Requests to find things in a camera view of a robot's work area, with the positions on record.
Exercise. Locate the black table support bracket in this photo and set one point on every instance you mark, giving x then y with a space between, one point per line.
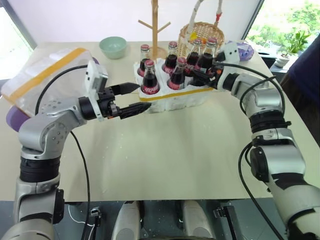
95 216
226 222

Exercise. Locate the orange item in basket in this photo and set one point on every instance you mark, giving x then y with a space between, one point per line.
204 39

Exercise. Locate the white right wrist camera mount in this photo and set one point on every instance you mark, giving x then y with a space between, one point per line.
231 53

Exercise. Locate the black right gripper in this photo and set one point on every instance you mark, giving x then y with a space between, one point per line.
213 75

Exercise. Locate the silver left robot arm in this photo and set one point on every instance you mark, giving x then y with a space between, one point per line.
37 132

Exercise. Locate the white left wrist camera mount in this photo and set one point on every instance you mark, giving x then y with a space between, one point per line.
91 75

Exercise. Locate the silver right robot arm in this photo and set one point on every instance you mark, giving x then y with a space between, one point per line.
277 160

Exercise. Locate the person in dark blue clothes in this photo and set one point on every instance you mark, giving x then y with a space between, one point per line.
305 82

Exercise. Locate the pale green bowl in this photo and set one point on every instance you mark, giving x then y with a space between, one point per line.
112 48

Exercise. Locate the purple crumpled bag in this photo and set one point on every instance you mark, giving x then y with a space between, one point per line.
246 51

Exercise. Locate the white foam crate yellow tape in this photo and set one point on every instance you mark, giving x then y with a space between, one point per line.
175 100

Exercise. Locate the glass cola bottle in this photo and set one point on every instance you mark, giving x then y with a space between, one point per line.
177 80
150 85
207 60
170 62
144 53
193 58

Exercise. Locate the silver rounded robot leg cover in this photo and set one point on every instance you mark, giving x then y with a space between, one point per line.
197 220
127 220

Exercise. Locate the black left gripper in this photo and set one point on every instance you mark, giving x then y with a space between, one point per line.
106 96

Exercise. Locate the clear plastic zip bag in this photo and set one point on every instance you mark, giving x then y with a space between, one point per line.
47 75

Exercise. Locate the wooden mug tree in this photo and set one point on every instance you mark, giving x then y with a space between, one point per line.
155 30

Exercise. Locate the potted green plant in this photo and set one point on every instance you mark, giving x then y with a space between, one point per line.
293 46

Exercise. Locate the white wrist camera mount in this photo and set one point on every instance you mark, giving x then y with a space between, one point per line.
91 75
231 53

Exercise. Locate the yellow item in basket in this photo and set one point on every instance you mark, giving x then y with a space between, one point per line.
193 37

